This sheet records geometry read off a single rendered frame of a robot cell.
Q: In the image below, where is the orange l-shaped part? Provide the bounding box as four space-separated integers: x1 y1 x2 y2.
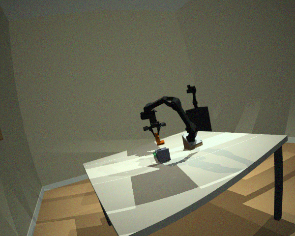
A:
155 133 165 146

